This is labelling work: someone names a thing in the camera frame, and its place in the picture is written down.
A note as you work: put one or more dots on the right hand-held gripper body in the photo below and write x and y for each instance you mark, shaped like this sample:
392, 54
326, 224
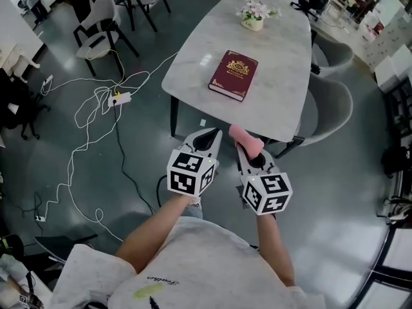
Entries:
267, 192

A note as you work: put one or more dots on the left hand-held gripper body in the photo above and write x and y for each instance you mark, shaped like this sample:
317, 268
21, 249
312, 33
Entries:
188, 175

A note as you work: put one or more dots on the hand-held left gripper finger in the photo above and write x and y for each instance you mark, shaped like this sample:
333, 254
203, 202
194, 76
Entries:
190, 142
218, 150

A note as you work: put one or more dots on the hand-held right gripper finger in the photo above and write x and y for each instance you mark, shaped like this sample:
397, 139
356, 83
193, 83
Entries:
243, 164
271, 167

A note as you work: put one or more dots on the dark red book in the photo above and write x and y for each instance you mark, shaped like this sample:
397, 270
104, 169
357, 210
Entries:
233, 72

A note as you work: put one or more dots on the person's left forearm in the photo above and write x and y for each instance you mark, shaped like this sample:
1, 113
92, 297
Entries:
154, 227

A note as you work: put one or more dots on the person's right forearm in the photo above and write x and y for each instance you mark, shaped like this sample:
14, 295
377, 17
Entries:
273, 253

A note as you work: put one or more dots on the white paper scrap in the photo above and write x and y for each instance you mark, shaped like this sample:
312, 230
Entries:
203, 123

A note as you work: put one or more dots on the person's left shoe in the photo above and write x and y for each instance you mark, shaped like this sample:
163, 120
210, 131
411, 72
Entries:
193, 201

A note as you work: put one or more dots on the black table leg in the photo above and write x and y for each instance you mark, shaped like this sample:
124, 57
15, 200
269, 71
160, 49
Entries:
174, 114

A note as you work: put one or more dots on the person's blue jeans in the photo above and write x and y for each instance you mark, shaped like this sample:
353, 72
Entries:
195, 211

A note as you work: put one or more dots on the grey shell chair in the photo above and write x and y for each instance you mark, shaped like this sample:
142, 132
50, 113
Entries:
328, 108
334, 55

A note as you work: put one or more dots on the person's grey t-shirt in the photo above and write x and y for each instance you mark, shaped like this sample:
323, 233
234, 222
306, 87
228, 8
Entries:
209, 269

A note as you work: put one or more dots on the black bag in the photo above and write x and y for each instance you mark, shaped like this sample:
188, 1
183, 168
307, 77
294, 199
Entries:
397, 161

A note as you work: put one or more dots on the white pot of pink flowers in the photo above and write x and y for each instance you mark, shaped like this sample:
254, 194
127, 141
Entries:
254, 19

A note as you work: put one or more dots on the black phone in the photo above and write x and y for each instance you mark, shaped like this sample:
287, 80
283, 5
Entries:
97, 41

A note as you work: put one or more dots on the white plug adapter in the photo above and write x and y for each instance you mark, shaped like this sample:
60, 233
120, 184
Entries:
47, 83

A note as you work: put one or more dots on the small white power strip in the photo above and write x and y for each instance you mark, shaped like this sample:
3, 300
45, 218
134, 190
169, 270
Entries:
40, 218

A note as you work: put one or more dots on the white storage cabinet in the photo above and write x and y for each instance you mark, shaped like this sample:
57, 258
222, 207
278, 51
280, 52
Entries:
386, 37

